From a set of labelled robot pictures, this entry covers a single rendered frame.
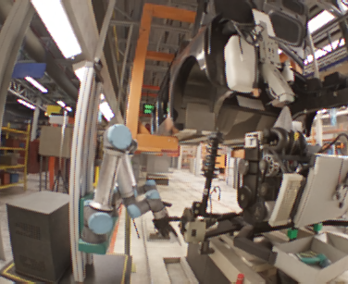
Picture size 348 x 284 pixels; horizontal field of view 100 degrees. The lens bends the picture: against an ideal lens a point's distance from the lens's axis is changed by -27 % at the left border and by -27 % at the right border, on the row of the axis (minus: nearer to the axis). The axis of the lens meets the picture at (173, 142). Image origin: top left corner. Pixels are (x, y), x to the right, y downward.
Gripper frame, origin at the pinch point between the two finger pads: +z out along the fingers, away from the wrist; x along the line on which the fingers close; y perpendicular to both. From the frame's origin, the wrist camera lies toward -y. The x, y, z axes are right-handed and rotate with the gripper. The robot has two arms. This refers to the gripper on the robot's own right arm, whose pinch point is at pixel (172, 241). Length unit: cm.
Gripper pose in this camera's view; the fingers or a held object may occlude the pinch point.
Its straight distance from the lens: 125.8
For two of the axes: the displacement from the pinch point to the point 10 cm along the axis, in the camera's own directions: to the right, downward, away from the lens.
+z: 2.8, 9.5, 1.4
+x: 6.3, -0.7, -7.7
